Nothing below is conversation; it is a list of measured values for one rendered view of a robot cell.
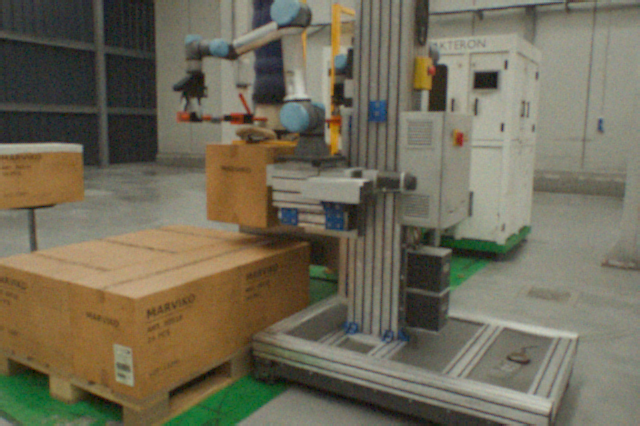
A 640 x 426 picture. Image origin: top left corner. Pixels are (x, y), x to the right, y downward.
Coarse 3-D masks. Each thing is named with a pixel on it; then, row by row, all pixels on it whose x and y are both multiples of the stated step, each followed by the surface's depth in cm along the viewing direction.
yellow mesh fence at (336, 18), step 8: (336, 8) 417; (344, 8) 428; (336, 16) 418; (336, 24) 419; (336, 32) 420; (336, 40) 421; (336, 48) 422; (344, 48) 436; (336, 128) 432; (336, 136) 434; (336, 144) 435; (328, 272) 447
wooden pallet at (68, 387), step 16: (0, 352) 255; (16, 352) 247; (240, 352) 255; (0, 368) 256; (16, 368) 256; (48, 368) 236; (208, 368) 237; (224, 368) 253; (240, 368) 256; (64, 384) 230; (80, 384) 224; (96, 384) 218; (176, 384) 221; (208, 384) 246; (224, 384) 247; (64, 400) 231; (80, 400) 233; (128, 400) 208; (144, 400) 207; (160, 400) 214; (176, 400) 231; (192, 400) 231; (128, 416) 210; (144, 416) 208; (160, 416) 215
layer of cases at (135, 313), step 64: (64, 256) 260; (128, 256) 262; (192, 256) 264; (256, 256) 266; (0, 320) 251; (64, 320) 224; (128, 320) 203; (192, 320) 226; (256, 320) 264; (128, 384) 208
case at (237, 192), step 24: (216, 144) 279; (240, 144) 284; (264, 144) 276; (288, 144) 284; (216, 168) 281; (240, 168) 272; (264, 168) 264; (216, 192) 283; (240, 192) 274; (264, 192) 266; (216, 216) 285; (240, 216) 276; (264, 216) 268
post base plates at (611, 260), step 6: (618, 240) 483; (618, 246) 483; (636, 246) 476; (612, 252) 486; (618, 252) 484; (636, 252) 476; (606, 258) 489; (612, 258) 487; (618, 258) 484; (636, 258) 477; (606, 264) 475; (612, 264) 472; (618, 264) 472; (624, 264) 470; (630, 264) 472; (636, 264) 464; (630, 270) 465; (636, 270) 463
